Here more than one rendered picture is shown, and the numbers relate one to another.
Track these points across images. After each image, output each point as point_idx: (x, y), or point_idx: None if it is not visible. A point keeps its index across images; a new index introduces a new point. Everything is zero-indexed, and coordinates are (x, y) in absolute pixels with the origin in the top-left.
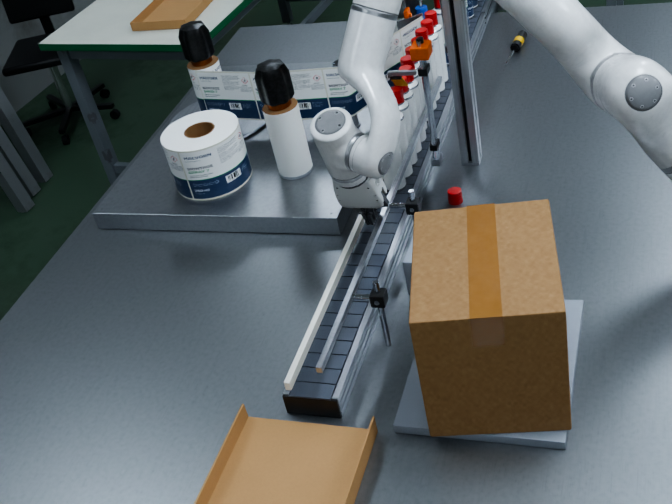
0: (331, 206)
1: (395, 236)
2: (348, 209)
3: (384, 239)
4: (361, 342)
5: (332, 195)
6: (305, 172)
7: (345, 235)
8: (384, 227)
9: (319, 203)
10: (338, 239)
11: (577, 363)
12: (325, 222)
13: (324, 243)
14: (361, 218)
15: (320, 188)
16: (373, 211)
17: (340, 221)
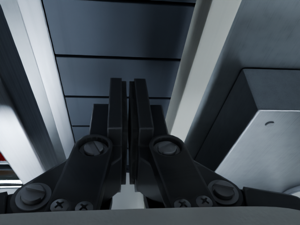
0: (264, 139)
1: (46, 41)
2: (220, 129)
3: (81, 24)
4: None
5: (256, 160)
6: (298, 193)
7: (230, 66)
8: (104, 80)
9: (291, 144)
10: (250, 54)
11: None
12: (287, 98)
13: (291, 40)
14: (179, 110)
15: (277, 170)
16: (68, 160)
17: (243, 102)
